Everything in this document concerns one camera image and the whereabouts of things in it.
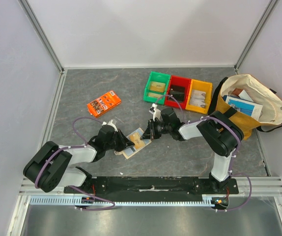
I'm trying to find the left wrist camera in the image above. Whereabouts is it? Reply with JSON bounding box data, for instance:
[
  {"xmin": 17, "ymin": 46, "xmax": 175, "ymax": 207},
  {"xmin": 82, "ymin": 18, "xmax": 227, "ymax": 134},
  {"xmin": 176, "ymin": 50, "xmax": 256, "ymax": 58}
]
[{"xmin": 102, "ymin": 119, "xmax": 118, "ymax": 132}]

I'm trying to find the black card in red bin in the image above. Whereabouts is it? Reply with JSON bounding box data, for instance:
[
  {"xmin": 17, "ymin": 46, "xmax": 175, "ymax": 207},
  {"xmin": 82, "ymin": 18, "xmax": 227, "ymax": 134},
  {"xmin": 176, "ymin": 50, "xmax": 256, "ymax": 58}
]
[{"xmin": 170, "ymin": 85, "xmax": 185, "ymax": 93}]

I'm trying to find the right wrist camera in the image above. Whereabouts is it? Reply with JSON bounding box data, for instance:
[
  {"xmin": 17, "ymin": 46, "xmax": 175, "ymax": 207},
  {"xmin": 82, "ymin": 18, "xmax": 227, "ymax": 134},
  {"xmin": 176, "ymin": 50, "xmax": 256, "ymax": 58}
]
[{"xmin": 149, "ymin": 103, "xmax": 161, "ymax": 120}]

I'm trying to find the blue white box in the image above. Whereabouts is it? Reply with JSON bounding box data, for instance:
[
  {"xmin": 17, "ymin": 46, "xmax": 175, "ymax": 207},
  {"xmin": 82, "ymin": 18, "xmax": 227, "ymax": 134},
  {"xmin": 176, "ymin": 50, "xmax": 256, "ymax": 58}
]
[{"xmin": 223, "ymin": 95, "xmax": 263, "ymax": 120}]

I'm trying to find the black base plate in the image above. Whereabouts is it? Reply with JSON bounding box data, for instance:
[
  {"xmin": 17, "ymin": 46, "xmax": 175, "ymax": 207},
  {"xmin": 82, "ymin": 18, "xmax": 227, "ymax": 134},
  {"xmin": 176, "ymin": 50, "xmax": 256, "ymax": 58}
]
[{"xmin": 63, "ymin": 176, "xmax": 240, "ymax": 203}]

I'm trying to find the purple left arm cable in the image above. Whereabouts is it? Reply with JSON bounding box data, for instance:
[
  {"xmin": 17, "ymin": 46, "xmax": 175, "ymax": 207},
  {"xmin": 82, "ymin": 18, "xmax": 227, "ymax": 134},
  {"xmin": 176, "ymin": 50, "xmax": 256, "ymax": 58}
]
[{"xmin": 34, "ymin": 117, "xmax": 116, "ymax": 212}]

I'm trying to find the green plastic bin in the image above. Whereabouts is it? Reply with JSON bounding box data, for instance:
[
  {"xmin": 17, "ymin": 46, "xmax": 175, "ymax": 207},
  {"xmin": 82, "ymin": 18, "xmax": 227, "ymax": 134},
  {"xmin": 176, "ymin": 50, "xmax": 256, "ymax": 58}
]
[{"xmin": 143, "ymin": 71, "xmax": 171, "ymax": 103}]

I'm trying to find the yellow plastic bin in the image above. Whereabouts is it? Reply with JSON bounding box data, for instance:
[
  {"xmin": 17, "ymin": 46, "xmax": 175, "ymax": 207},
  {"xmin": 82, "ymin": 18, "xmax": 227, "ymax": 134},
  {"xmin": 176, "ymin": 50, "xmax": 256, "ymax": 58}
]
[{"xmin": 185, "ymin": 79, "xmax": 213, "ymax": 114}]

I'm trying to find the red plastic bin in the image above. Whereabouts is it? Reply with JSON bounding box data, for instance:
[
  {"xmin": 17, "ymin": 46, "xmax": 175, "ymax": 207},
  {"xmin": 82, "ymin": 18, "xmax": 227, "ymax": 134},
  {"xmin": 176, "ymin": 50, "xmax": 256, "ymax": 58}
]
[{"xmin": 167, "ymin": 75, "xmax": 192, "ymax": 110}]

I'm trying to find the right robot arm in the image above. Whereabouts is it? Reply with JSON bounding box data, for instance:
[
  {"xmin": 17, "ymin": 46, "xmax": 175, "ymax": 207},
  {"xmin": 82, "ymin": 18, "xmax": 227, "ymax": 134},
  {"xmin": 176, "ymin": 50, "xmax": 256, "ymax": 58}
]
[{"xmin": 141, "ymin": 105, "xmax": 244, "ymax": 194}]

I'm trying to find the white vip card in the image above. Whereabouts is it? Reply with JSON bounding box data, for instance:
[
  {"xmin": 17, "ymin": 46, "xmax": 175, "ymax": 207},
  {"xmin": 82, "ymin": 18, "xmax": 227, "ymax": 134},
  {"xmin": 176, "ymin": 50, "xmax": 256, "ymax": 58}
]
[
  {"xmin": 191, "ymin": 89, "xmax": 206, "ymax": 100},
  {"xmin": 189, "ymin": 98, "xmax": 206, "ymax": 108}
]

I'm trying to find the orange snack box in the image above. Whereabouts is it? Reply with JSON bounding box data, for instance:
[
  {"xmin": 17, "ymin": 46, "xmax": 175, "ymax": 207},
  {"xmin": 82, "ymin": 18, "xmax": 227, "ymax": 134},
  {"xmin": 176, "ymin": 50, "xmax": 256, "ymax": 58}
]
[{"xmin": 87, "ymin": 90, "xmax": 121, "ymax": 118}]

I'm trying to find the gold card from holder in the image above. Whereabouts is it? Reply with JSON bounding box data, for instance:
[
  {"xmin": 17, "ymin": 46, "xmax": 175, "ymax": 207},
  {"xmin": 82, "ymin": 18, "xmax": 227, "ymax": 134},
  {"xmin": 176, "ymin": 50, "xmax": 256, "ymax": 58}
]
[{"xmin": 127, "ymin": 128, "xmax": 151, "ymax": 151}]

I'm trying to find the white slotted cable duct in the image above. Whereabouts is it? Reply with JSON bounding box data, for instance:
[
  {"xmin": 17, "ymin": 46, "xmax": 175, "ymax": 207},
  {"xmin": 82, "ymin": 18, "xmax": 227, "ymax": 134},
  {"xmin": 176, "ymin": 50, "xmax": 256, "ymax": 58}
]
[{"xmin": 29, "ymin": 193, "xmax": 214, "ymax": 207}]

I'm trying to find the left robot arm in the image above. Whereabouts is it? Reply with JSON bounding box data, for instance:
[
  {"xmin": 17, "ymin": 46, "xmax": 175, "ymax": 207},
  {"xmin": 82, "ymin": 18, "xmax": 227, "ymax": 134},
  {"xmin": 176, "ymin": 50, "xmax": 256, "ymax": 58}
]
[{"xmin": 23, "ymin": 124, "xmax": 135, "ymax": 193}]

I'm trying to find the brown box in bag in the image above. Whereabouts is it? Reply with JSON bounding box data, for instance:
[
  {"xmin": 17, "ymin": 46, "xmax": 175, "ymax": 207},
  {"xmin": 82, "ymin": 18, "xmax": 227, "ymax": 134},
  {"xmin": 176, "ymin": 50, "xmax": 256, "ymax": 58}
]
[{"xmin": 231, "ymin": 88, "xmax": 243, "ymax": 97}]

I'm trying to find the beige card holder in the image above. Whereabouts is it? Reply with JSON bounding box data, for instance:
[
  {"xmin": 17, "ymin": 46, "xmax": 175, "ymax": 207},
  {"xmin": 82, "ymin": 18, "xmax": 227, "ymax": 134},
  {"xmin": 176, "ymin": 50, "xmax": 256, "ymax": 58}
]
[{"xmin": 114, "ymin": 128, "xmax": 151, "ymax": 160}]

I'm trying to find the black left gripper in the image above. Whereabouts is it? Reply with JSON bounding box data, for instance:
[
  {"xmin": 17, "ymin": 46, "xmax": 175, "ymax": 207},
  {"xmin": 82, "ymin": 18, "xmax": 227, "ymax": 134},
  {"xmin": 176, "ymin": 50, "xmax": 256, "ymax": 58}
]
[{"xmin": 105, "ymin": 128, "xmax": 135, "ymax": 152}]

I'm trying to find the gold card in green bin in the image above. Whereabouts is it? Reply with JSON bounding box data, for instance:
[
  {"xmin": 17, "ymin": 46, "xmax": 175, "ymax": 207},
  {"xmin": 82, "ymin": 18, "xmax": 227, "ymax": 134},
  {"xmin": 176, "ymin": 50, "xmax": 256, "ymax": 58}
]
[{"xmin": 149, "ymin": 81, "xmax": 166, "ymax": 93}]

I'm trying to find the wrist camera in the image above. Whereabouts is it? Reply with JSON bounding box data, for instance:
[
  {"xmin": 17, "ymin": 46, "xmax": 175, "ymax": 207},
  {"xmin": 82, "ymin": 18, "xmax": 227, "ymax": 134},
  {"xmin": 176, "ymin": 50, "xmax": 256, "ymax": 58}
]
[
  {"xmin": 102, "ymin": 119, "xmax": 118, "ymax": 132},
  {"xmin": 149, "ymin": 103, "xmax": 161, "ymax": 120}
]

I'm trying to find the yellow canvas tote bag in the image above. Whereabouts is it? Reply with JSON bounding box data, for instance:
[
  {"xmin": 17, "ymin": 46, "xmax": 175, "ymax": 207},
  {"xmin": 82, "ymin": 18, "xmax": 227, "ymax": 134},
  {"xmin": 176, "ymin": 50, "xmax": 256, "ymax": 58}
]
[{"xmin": 208, "ymin": 74, "xmax": 282, "ymax": 140}]

